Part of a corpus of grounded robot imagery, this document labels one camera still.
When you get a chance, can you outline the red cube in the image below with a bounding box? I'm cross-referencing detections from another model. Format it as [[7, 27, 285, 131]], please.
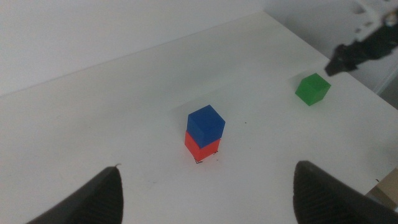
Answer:
[[184, 130, 221, 163]]

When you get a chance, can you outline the blue cube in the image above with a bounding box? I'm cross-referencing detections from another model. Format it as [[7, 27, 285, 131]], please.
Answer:
[[186, 105, 226, 149]]

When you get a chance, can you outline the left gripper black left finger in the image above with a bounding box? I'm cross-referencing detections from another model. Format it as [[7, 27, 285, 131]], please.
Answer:
[[25, 164, 124, 224]]

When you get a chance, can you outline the white perforated bracket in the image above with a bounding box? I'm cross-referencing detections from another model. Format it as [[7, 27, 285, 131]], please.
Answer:
[[348, 0, 398, 43]]

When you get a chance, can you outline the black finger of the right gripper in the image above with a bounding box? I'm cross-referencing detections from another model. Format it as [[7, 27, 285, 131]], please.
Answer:
[[324, 43, 359, 77]]

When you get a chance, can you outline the beige cardboard box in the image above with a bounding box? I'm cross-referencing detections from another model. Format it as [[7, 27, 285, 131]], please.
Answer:
[[364, 167, 398, 213]]

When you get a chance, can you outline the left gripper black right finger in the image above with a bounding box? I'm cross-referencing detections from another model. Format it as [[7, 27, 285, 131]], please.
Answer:
[[292, 160, 398, 224]]

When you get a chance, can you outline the green cube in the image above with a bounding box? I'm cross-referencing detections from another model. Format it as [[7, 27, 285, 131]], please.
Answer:
[[294, 72, 332, 107]]

